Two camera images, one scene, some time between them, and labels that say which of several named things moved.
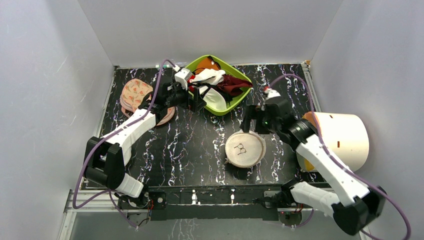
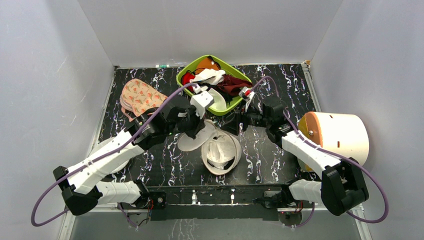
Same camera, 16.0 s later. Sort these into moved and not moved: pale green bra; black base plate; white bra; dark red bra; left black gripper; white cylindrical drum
Moved: white bra; left black gripper
Not moved: black base plate; pale green bra; dark red bra; white cylindrical drum
